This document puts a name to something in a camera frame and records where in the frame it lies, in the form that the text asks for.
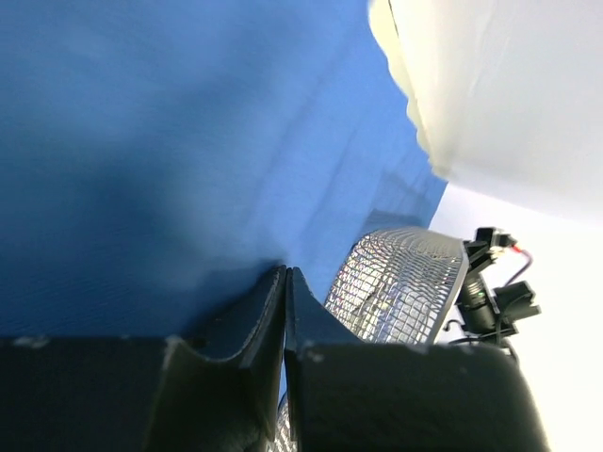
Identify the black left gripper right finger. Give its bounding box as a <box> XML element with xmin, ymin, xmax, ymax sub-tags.
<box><xmin>285</xmin><ymin>267</ymin><xmax>548</xmax><ymax>451</ymax></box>

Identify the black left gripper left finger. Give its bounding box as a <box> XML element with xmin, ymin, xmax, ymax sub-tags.
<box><xmin>1</xmin><ymin>266</ymin><xmax>286</xmax><ymax>451</ymax></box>

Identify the steel mesh instrument tray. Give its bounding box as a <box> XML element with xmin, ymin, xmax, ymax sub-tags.
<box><xmin>272</xmin><ymin>228</ymin><xmax>469</xmax><ymax>451</ymax></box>

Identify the blue surgical cloth wrap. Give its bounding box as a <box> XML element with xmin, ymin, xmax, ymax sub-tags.
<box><xmin>1</xmin><ymin>1</ymin><xmax>446</xmax><ymax>336</ymax></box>

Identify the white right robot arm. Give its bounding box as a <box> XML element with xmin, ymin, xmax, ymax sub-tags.
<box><xmin>444</xmin><ymin>227</ymin><xmax>541</xmax><ymax>361</ymax></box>

